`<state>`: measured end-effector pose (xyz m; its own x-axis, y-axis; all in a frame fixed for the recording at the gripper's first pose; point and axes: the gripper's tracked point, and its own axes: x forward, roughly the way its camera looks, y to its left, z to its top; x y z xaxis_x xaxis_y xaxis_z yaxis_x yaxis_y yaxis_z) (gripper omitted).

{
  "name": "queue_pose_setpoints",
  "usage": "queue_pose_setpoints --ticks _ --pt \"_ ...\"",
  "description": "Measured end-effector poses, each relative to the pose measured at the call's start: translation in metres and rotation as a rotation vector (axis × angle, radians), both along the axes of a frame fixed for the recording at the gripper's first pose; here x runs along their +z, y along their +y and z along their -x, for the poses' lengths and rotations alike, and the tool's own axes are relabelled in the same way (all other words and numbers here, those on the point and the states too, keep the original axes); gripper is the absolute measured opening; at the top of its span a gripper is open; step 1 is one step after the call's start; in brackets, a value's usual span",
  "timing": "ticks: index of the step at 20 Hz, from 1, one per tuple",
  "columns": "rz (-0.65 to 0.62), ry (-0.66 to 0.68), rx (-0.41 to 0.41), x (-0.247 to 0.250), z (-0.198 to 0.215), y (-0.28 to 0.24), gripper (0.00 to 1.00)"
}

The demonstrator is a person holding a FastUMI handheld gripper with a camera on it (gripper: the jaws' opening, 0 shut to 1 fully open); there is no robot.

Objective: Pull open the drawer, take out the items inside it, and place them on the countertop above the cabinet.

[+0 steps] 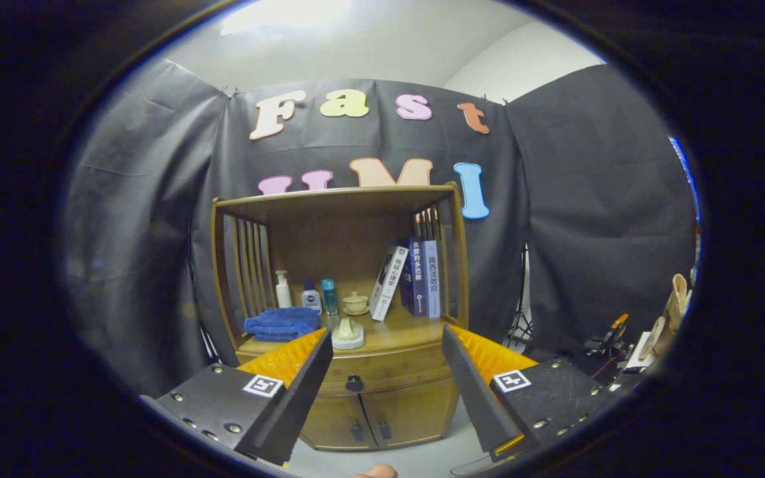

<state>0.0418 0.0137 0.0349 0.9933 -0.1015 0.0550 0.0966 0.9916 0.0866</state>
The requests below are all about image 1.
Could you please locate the wooden cabinet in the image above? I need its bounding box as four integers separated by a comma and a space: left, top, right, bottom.
210, 183, 471, 452

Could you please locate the light blue book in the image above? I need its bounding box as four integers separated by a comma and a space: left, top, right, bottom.
422, 240, 442, 319

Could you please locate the white book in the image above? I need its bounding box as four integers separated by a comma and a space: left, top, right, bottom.
369, 246, 410, 322

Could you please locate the white bottle with blue cap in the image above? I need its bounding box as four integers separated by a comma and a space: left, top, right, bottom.
301, 281, 323, 315

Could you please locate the black backdrop cloth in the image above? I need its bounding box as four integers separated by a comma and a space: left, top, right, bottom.
64, 58, 699, 399

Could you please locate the beige wooden object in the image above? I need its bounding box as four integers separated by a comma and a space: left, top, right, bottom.
641, 274, 692, 359

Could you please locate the white pump bottle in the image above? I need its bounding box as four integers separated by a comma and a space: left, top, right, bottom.
274, 270, 293, 309

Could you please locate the folded blue towel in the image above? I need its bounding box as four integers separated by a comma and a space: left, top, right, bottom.
244, 306, 321, 343

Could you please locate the black tripod stand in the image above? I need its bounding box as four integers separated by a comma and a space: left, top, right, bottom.
503, 242, 536, 349
187, 219, 224, 366

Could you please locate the wooden cabinet door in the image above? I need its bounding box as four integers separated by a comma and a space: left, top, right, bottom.
299, 395, 377, 452
361, 378, 461, 449

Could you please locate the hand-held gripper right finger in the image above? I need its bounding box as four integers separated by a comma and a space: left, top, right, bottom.
441, 325, 622, 463

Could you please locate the wooden countertop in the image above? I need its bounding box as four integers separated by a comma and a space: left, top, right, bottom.
236, 312, 453, 356

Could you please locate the pale green ceramic ornament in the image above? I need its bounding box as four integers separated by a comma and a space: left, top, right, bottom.
331, 317, 365, 351

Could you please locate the dark blue book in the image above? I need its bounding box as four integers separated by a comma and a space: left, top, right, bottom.
399, 237, 428, 317

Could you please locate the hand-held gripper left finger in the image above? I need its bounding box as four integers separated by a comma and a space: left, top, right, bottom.
140, 327, 334, 467

